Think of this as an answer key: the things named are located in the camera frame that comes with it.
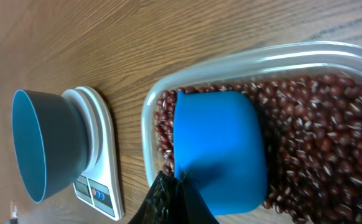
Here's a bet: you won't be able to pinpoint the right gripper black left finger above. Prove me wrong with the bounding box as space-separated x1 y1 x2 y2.
129 171 179 224

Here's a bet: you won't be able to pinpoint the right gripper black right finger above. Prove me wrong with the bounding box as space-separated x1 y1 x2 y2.
176 172 218 224

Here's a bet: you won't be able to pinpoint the blue plastic measuring scoop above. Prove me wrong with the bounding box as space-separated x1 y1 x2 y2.
173 91 267 215

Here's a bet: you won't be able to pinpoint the white digital kitchen scale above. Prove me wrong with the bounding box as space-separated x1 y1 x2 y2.
62 86 124 221

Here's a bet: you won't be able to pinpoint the teal blue bowl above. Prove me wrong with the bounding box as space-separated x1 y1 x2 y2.
11 90 88 203

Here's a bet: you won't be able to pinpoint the red adzuki beans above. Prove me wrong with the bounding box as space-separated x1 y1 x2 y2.
154 73 362 224

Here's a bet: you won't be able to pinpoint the clear plastic container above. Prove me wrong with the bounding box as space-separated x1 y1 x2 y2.
141 42 362 223

